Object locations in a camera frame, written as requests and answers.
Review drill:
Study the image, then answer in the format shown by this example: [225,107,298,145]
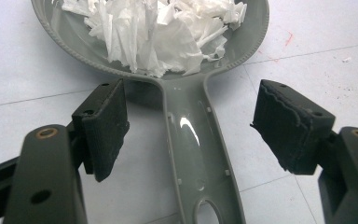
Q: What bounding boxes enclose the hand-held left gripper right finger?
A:
[249,78,337,176]

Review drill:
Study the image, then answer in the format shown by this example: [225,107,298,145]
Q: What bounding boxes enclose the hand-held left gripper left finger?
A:
[71,77,131,183]

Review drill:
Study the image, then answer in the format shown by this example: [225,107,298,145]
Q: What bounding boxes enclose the grey dustpan with orange edge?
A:
[30,0,270,224]

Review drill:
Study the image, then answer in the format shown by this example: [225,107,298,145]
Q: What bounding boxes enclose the pile of white paper scraps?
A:
[61,0,249,79]

